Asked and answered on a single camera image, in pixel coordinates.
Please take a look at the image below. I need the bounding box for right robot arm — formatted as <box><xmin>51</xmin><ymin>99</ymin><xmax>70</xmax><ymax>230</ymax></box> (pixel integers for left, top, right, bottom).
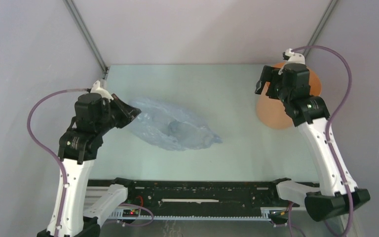
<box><xmin>255</xmin><ymin>63</ymin><xmax>371</xmax><ymax>222</ymax></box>

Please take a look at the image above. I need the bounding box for left circuit board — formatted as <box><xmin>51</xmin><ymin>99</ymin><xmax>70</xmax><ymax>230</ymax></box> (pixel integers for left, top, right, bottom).
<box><xmin>122</xmin><ymin>209</ymin><xmax>140</xmax><ymax>218</ymax></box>

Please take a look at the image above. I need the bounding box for white slotted cable duct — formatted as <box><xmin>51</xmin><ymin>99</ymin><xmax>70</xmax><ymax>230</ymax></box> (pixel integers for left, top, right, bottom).
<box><xmin>108</xmin><ymin>208</ymin><xmax>271</xmax><ymax>221</ymax></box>

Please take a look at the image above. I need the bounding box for right aluminium frame post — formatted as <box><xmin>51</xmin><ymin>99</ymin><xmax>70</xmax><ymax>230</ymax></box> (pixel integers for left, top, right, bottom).
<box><xmin>307</xmin><ymin>0</ymin><xmax>340</xmax><ymax>46</ymax></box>

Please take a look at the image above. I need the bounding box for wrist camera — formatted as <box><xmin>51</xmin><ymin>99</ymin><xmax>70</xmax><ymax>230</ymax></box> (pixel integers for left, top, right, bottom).
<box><xmin>90</xmin><ymin>80</ymin><xmax>114</xmax><ymax>101</ymax></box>
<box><xmin>278</xmin><ymin>48</ymin><xmax>305</xmax><ymax>75</ymax></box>

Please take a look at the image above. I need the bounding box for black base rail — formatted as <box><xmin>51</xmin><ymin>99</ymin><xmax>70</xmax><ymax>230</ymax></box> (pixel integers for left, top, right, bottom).
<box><xmin>88</xmin><ymin>179</ymin><xmax>321</xmax><ymax>217</ymax></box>

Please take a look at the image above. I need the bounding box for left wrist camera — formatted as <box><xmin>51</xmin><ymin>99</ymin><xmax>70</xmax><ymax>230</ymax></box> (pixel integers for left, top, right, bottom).
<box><xmin>90</xmin><ymin>80</ymin><xmax>114</xmax><ymax>101</ymax></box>

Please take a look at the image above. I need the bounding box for aluminium frame post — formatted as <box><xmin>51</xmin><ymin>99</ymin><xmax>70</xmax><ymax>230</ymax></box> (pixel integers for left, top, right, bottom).
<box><xmin>307</xmin><ymin>0</ymin><xmax>340</xmax><ymax>46</ymax></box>
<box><xmin>63</xmin><ymin>0</ymin><xmax>109</xmax><ymax>80</ymax></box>

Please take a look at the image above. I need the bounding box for orange trash bin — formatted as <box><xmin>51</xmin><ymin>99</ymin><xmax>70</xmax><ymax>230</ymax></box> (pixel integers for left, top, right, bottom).
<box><xmin>256</xmin><ymin>68</ymin><xmax>322</xmax><ymax>130</ymax></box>

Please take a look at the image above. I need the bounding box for right circuit board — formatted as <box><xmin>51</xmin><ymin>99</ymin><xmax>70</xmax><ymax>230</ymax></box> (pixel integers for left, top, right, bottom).
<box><xmin>268</xmin><ymin>209</ymin><xmax>288</xmax><ymax>219</ymax></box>

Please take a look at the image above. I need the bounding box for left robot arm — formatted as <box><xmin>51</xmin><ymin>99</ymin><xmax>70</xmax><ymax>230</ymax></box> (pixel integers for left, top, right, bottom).
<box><xmin>37</xmin><ymin>93</ymin><xmax>142</xmax><ymax>237</ymax></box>

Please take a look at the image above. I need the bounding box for circuit board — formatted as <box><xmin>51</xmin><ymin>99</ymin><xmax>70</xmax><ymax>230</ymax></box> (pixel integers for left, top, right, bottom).
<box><xmin>122</xmin><ymin>209</ymin><xmax>140</xmax><ymax>218</ymax></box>
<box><xmin>268</xmin><ymin>209</ymin><xmax>288</xmax><ymax>219</ymax></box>

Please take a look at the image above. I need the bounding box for blue plastic trash bag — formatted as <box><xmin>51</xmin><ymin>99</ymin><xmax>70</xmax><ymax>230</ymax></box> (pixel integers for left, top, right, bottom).
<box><xmin>127</xmin><ymin>97</ymin><xmax>223</xmax><ymax>151</ymax></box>

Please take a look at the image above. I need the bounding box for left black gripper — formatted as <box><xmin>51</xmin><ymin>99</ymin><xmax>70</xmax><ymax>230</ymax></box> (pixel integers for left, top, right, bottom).
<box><xmin>95</xmin><ymin>93</ymin><xmax>141</xmax><ymax>135</ymax></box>

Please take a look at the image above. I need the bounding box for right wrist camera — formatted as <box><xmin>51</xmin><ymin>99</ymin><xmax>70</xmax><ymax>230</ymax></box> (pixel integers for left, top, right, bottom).
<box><xmin>278</xmin><ymin>48</ymin><xmax>305</xmax><ymax>75</ymax></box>

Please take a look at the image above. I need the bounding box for left aluminium frame post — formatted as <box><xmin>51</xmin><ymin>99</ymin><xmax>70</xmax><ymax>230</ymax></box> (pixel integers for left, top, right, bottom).
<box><xmin>63</xmin><ymin>0</ymin><xmax>109</xmax><ymax>80</ymax></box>

